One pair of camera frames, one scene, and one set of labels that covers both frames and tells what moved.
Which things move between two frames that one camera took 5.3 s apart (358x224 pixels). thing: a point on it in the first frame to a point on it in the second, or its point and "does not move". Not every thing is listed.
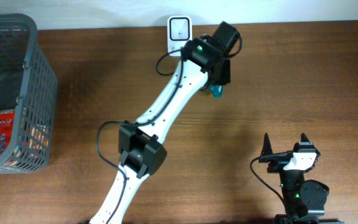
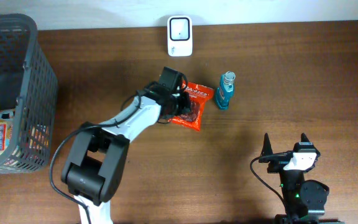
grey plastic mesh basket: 17,76 does not move
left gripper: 224,74 to 184,106
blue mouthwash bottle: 217,91 to 225,90
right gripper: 279,162 does not move
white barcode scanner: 179,32 does not move
